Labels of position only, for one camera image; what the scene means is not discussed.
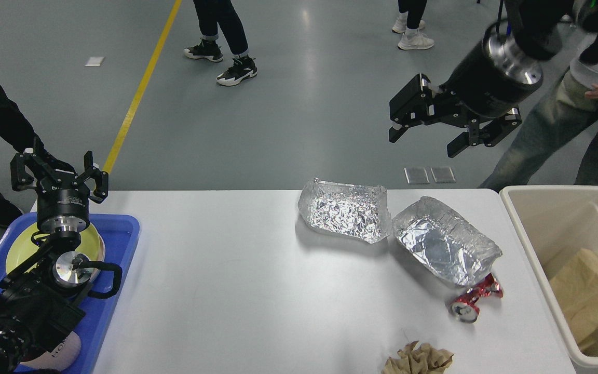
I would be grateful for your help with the metal floor plate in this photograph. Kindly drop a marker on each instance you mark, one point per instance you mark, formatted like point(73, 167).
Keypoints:
point(416, 175)
point(443, 175)

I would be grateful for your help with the brown paper bag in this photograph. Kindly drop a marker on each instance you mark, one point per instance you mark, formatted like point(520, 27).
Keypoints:
point(575, 287)

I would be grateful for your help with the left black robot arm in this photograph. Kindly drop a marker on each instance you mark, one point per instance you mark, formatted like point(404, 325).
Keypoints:
point(40, 299)

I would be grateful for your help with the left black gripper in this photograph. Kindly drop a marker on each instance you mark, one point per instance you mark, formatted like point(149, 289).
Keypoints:
point(58, 209)

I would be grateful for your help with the blue plastic tray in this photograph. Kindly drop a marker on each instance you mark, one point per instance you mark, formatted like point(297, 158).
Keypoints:
point(120, 234)

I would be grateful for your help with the yellow plate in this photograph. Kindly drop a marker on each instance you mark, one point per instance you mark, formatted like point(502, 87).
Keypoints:
point(91, 241)

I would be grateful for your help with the brown paper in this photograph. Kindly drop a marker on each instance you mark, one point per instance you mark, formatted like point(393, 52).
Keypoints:
point(416, 357)

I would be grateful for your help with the person in white sneakers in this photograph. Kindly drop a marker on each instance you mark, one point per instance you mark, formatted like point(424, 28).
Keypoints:
point(409, 24)

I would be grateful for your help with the foil sheet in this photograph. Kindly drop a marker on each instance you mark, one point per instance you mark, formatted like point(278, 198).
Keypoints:
point(348, 210)
point(449, 246)

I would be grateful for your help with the pink mug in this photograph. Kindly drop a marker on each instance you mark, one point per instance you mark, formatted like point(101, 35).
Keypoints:
point(63, 356)

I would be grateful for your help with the beige plastic bin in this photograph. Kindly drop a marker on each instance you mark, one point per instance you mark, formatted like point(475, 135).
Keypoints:
point(553, 222)

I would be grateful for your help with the crushed red can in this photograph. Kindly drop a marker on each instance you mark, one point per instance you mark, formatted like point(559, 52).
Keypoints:
point(464, 307)

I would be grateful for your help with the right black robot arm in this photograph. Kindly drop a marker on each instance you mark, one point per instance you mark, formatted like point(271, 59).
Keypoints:
point(533, 25)

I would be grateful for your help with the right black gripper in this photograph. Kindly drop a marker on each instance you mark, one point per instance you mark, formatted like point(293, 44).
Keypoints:
point(481, 95)

